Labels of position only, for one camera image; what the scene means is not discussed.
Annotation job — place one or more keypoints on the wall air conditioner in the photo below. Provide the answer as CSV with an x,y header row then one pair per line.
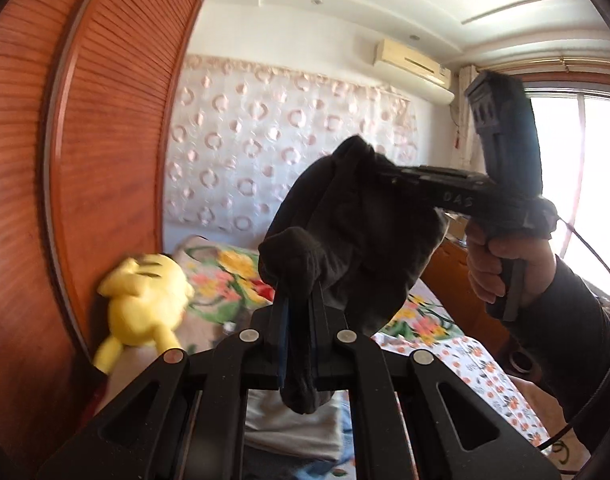
x,y
415,70

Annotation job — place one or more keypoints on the yellow plush toy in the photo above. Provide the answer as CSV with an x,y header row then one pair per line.
x,y
140,300

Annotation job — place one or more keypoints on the orange-print bed sheet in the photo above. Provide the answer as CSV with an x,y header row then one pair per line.
x,y
485,390

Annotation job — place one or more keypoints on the beige folded cloth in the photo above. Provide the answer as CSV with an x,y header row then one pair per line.
x,y
290,420

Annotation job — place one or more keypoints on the window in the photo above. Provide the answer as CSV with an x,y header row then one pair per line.
x,y
580,170

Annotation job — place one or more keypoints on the person's right hand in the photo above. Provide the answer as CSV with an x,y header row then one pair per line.
x,y
537,255

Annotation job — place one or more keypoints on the circle-pattern sheer curtain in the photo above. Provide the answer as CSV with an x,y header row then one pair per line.
x,y
265,130

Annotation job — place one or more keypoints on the floral blanket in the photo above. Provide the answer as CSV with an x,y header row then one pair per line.
x,y
225,265

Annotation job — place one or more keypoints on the wooden cabinet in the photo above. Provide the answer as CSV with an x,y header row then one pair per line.
x,y
465,295

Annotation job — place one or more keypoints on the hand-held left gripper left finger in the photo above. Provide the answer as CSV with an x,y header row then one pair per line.
x,y
283,345

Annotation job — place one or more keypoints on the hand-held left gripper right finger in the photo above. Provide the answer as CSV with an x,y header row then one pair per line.
x,y
332,332

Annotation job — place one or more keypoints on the wooden louvered wardrobe door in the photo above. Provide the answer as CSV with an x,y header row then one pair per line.
x,y
85,135

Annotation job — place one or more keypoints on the person's right forearm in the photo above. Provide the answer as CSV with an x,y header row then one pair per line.
x,y
570,340

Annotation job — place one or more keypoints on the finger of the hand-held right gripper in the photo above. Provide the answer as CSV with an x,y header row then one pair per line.
x,y
400,177

